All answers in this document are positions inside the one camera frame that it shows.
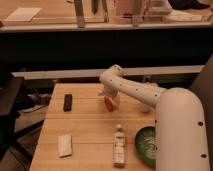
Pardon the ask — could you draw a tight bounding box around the black chair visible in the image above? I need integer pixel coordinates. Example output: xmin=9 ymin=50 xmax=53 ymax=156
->
xmin=0 ymin=77 xmax=44 ymax=161

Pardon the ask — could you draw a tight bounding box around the white paper cup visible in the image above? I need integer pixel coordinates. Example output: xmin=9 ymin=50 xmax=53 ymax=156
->
xmin=140 ymin=103 xmax=152 ymax=113

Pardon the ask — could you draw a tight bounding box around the grey metal rail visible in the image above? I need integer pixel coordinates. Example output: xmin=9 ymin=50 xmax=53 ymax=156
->
xmin=12 ymin=65 xmax=203 ymax=80

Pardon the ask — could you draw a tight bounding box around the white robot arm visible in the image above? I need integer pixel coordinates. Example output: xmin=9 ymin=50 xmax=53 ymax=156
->
xmin=99 ymin=65 xmax=211 ymax=171

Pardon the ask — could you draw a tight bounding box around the dark brown chocolate bar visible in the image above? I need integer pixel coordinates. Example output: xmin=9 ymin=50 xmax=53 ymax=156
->
xmin=63 ymin=94 xmax=72 ymax=111

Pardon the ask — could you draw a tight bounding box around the green patterned plate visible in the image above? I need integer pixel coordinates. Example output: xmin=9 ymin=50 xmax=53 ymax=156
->
xmin=135 ymin=126 xmax=156 ymax=168

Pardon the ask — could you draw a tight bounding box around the clear plastic bottle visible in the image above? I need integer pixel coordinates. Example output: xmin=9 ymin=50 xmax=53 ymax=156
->
xmin=113 ymin=124 xmax=125 ymax=168

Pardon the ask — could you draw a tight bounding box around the white paper sheet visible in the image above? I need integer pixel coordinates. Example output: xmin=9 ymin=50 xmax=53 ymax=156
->
xmin=6 ymin=7 xmax=41 ymax=22

